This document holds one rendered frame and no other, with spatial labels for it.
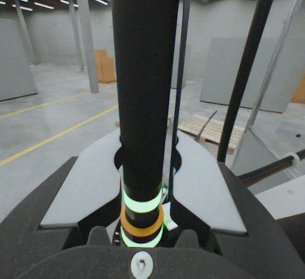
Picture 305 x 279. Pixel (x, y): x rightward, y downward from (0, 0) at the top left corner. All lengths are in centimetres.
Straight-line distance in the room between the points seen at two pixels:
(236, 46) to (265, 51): 76
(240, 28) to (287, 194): 1197
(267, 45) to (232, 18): 695
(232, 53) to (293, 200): 518
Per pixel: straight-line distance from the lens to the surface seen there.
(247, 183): 28
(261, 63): 565
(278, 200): 55
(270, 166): 32
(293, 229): 28
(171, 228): 20
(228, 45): 554
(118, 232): 43
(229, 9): 1245
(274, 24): 1257
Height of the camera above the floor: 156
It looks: 27 degrees down
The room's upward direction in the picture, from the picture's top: 3 degrees clockwise
